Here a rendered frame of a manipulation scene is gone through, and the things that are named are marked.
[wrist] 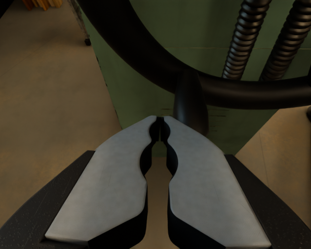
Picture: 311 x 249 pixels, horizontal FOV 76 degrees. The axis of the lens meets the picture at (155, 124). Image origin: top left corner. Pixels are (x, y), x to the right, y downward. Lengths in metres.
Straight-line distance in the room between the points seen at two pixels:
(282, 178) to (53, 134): 1.03
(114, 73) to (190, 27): 0.18
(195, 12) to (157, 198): 0.68
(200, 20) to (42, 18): 1.48
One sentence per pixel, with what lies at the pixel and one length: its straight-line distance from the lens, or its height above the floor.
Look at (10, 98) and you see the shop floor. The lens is 1.30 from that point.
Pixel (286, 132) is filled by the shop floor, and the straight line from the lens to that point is 1.11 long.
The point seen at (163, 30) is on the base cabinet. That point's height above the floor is 0.62.
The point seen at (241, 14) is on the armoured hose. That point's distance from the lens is 0.23.
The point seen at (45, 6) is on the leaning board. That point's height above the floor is 0.02.
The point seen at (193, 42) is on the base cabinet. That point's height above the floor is 0.60.
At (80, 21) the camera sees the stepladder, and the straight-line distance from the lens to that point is 1.32.
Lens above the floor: 0.84
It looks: 61 degrees down
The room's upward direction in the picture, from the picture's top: 2 degrees counter-clockwise
